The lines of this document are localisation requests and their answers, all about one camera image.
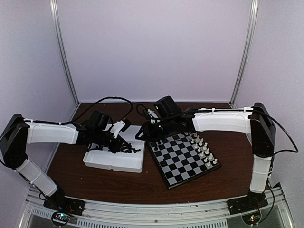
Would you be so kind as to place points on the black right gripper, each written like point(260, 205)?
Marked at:
point(148, 133)

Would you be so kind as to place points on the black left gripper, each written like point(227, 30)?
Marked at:
point(119, 140)

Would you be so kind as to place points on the black king piece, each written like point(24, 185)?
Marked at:
point(163, 163)

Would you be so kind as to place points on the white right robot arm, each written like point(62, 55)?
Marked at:
point(253, 121)

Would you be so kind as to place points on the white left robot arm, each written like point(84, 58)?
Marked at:
point(21, 132)

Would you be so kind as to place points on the black pieces pile in tray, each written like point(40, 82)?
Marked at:
point(130, 149)

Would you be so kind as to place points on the left circuit board with LEDs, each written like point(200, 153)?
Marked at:
point(60, 218)

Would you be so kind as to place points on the circuit board with leds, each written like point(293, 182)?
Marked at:
point(251, 218)
point(60, 218)

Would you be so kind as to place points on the right circuit board with LEDs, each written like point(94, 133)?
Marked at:
point(251, 218)

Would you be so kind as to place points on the white compartment tray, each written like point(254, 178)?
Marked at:
point(126, 162)

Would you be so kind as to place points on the black and grey chessboard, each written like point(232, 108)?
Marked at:
point(184, 163)

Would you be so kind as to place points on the white king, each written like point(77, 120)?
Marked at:
point(205, 146)

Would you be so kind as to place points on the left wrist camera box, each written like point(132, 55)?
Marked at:
point(120, 126)

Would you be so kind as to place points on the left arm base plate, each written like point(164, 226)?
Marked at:
point(70, 207)

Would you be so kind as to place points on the front aluminium rail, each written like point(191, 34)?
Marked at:
point(208, 214)

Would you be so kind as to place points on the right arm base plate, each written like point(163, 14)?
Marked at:
point(245, 204)

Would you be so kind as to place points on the left aluminium frame post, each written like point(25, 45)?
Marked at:
point(62, 51)

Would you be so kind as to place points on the aluminium frame post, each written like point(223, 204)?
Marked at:
point(246, 50)
point(62, 51)

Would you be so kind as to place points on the right aluminium frame post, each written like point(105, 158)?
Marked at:
point(246, 50)

